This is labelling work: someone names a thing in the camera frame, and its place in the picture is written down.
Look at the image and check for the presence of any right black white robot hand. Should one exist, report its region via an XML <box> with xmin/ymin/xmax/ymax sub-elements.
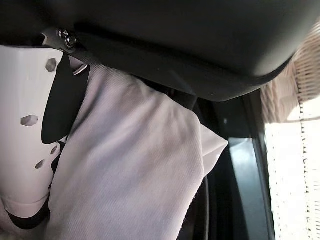
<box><xmin>0</xmin><ymin>0</ymin><xmax>320</xmax><ymax>230</ymax></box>

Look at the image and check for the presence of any white cloth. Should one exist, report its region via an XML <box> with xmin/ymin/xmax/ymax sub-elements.
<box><xmin>0</xmin><ymin>62</ymin><xmax>230</xmax><ymax>240</ymax></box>

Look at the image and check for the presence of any white wicker laundry basket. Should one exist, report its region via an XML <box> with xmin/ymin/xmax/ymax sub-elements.
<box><xmin>259</xmin><ymin>21</ymin><xmax>320</xmax><ymax>240</ymax></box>

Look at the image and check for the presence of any grey front-load washing machine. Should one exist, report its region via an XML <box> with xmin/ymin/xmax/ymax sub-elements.
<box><xmin>179</xmin><ymin>87</ymin><xmax>275</xmax><ymax>240</ymax></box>

